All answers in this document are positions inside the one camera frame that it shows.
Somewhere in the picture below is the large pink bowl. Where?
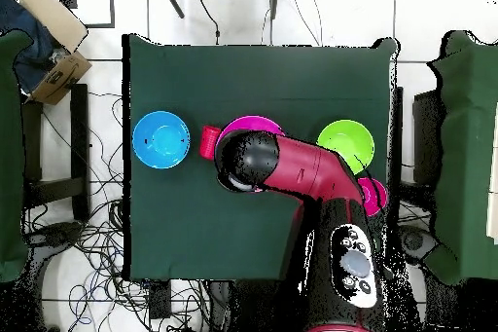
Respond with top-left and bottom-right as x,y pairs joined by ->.
216,115 -> 286,194

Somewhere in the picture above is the light green bowl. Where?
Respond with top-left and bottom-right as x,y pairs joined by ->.
315,119 -> 375,176

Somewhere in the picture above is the red cup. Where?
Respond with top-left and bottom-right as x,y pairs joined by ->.
198,125 -> 223,162

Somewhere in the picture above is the dark green tablecloth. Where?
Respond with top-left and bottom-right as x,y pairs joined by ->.
121,33 -> 401,283

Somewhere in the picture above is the blue bowl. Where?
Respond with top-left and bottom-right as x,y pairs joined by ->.
131,110 -> 192,170

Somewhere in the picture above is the small crimson bowl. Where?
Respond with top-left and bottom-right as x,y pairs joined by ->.
356,176 -> 389,218

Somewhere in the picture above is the black power strip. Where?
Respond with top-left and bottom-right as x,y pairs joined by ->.
149,280 -> 173,320

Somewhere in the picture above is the brown cardboard box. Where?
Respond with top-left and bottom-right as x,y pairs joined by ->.
30,51 -> 93,106

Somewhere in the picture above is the green cloth covered table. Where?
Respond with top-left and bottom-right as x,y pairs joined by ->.
0,29 -> 34,283
426,29 -> 498,285

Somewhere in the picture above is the beige box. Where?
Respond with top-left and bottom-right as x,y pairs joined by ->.
18,0 -> 89,54

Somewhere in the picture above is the dark blue cloth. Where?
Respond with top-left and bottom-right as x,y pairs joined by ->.
0,0 -> 59,93

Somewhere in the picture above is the black cable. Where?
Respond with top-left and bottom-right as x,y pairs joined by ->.
196,0 -> 222,46

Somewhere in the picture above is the tangle of floor cables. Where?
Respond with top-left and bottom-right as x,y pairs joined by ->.
38,92 -> 213,332

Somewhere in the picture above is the black stool frame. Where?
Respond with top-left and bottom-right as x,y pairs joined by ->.
20,83 -> 91,224

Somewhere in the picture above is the grey pedestal foot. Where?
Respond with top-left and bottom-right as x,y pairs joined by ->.
396,224 -> 441,267
26,221 -> 84,249

